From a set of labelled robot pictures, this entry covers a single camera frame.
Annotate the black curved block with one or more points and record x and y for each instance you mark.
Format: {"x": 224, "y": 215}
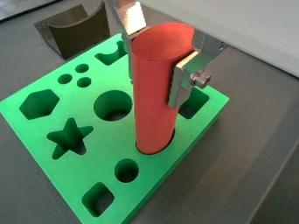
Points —
{"x": 73, "y": 30}

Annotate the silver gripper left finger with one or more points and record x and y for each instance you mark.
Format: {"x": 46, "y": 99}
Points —
{"x": 128, "y": 12}

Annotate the green shape-sorting board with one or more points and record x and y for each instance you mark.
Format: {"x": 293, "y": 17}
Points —
{"x": 76, "y": 122}

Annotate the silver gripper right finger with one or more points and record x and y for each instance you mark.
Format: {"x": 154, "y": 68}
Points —
{"x": 189, "y": 72}

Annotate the red oval peg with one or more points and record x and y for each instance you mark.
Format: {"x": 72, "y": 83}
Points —
{"x": 158, "y": 48}

